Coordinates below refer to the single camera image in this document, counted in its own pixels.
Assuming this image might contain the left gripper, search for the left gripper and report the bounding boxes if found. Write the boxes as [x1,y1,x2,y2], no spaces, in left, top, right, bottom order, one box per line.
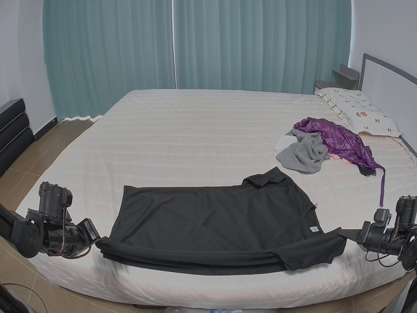
[74,218,101,257]

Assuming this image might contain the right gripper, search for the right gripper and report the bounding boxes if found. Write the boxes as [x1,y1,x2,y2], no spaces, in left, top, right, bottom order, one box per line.
[357,220,384,254]

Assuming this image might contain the black T-shirt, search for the black T-shirt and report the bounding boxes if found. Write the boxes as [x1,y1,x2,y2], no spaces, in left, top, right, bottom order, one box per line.
[95,167,347,276]

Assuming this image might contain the pile of clothes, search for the pile of clothes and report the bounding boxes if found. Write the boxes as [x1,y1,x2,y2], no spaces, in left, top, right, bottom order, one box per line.
[275,117,386,208]

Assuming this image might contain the bed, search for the bed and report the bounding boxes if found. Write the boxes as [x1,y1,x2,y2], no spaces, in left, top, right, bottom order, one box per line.
[18,53,417,307]

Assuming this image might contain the white printed pillow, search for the white printed pillow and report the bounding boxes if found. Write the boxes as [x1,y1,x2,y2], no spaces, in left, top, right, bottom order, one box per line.
[315,88,403,138]

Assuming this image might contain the black chest of drawers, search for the black chest of drawers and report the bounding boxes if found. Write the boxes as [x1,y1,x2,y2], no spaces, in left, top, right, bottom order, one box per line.
[0,98,35,178]

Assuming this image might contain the grey bedside table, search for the grey bedside table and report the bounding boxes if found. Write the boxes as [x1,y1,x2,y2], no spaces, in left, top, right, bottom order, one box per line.
[314,65,360,90]

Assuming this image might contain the blue-green curtain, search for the blue-green curtain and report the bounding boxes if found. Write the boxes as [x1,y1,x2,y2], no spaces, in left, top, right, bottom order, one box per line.
[174,0,354,94]
[42,0,178,121]

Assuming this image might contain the black cable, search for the black cable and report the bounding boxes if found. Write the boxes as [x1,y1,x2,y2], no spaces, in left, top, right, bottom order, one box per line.
[365,250,408,267]
[49,238,92,260]

